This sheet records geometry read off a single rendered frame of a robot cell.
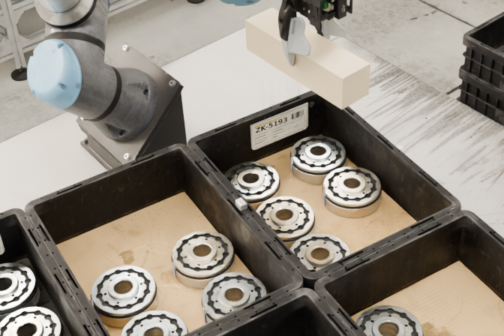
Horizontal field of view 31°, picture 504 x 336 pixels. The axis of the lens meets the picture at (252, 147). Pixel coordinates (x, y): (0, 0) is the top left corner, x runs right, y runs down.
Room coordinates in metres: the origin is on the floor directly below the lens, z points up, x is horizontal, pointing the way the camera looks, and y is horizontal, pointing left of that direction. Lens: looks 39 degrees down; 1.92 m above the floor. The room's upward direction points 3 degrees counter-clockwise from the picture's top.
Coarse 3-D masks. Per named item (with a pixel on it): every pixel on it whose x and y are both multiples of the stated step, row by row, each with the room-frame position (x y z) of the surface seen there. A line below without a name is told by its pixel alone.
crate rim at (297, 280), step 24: (120, 168) 1.17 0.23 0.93; (72, 192) 1.12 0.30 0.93; (216, 192) 1.10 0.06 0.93; (240, 216) 1.04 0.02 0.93; (48, 240) 1.02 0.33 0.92; (264, 240) 0.98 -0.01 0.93; (288, 264) 0.93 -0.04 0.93; (72, 288) 0.91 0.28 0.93; (288, 288) 0.88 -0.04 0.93; (96, 312) 0.86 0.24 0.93; (240, 312) 0.84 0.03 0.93
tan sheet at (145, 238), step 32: (128, 224) 1.14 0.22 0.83; (160, 224) 1.13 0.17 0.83; (192, 224) 1.13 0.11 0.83; (64, 256) 1.07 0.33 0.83; (96, 256) 1.07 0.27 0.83; (128, 256) 1.06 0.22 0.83; (160, 256) 1.06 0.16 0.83; (160, 288) 0.99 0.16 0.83; (192, 288) 0.98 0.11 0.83; (192, 320) 0.92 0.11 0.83
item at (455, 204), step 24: (312, 96) 1.35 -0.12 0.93; (240, 120) 1.29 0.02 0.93; (360, 120) 1.27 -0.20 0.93; (192, 144) 1.23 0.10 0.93; (384, 144) 1.20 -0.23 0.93; (216, 168) 1.16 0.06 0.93; (408, 168) 1.14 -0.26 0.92; (432, 216) 1.01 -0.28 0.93; (384, 240) 0.97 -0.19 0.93; (336, 264) 0.92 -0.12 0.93; (312, 288) 0.90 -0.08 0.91
